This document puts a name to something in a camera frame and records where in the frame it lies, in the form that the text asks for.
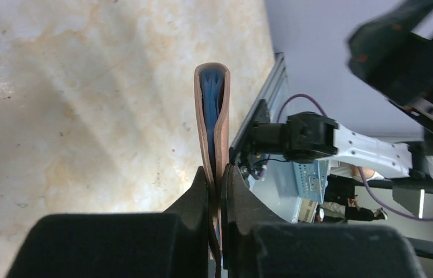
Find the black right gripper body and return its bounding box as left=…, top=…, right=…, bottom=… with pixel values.
left=347, top=1, right=433, bottom=133

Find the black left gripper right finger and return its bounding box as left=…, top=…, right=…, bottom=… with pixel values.
left=221, top=164, right=425, bottom=277

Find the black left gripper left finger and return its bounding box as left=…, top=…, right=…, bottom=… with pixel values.
left=7, top=167, right=208, bottom=277

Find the brown leather card holder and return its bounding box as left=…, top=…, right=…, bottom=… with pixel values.
left=194, top=62, right=231, bottom=277

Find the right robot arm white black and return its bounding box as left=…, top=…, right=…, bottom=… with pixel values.
left=251, top=1, right=433, bottom=180

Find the blue plastic basket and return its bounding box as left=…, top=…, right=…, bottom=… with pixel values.
left=293, top=160, right=329, bottom=203

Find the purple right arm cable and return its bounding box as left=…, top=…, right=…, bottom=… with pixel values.
left=276, top=93, right=433, bottom=224

